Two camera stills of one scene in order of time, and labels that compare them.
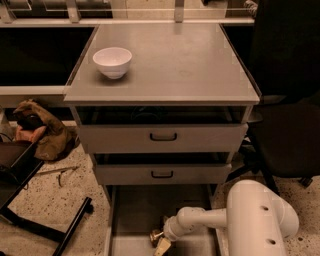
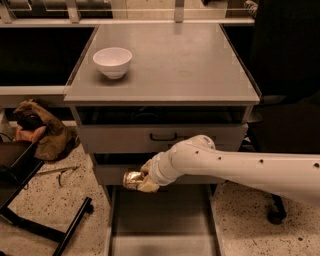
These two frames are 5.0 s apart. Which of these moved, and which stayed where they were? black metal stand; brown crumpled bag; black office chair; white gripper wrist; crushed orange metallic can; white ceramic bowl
Moved: white gripper wrist; crushed orange metallic can
Stayed: white ceramic bowl; black office chair; brown crumpled bag; black metal stand
